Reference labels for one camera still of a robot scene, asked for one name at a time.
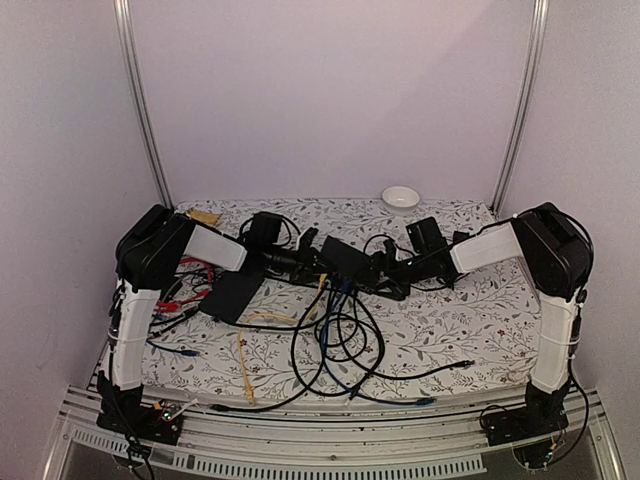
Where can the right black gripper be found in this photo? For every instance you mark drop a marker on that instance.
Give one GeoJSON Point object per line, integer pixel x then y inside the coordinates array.
{"type": "Point", "coordinates": [401, 293]}

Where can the right aluminium frame post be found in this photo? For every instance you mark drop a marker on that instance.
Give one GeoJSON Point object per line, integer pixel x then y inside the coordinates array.
{"type": "Point", "coordinates": [534, 53]}

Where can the black TP-Link network switch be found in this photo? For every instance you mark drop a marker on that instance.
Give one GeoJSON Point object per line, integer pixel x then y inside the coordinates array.
{"type": "Point", "coordinates": [350, 263]}

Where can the left aluminium frame post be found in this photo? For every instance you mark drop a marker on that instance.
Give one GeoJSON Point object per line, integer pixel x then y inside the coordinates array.
{"type": "Point", "coordinates": [124, 25]}

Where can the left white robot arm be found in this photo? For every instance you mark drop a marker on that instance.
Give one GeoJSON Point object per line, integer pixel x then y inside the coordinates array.
{"type": "Point", "coordinates": [147, 259]}

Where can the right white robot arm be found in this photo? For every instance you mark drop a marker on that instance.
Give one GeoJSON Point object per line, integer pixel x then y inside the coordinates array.
{"type": "Point", "coordinates": [559, 255]}

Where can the white bowl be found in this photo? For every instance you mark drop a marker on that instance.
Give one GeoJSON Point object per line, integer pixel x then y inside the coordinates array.
{"type": "Point", "coordinates": [400, 198]}

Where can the aluminium front rail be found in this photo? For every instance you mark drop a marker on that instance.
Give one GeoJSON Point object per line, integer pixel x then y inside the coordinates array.
{"type": "Point", "coordinates": [331, 440]}

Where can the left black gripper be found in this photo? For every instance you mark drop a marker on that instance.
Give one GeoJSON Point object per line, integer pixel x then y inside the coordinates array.
{"type": "Point", "coordinates": [308, 265]}

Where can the aluminium frame post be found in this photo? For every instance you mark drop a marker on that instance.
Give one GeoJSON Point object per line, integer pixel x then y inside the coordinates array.
{"type": "Point", "coordinates": [534, 53]}
{"type": "Point", "coordinates": [124, 25]}

